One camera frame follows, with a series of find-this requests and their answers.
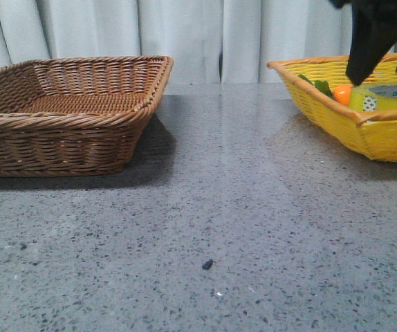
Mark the yellow wicker basket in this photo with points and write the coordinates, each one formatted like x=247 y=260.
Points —
x=372 y=133

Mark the yellow packing tape roll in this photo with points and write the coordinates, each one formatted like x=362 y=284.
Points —
x=373 y=97

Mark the white pleated curtain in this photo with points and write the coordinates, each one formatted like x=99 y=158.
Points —
x=228 y=42

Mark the orange toy carrot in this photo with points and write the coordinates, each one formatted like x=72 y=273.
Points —
x=340 y=94

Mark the brown wicker basket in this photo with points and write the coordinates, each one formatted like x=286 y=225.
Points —
x=77 y=116

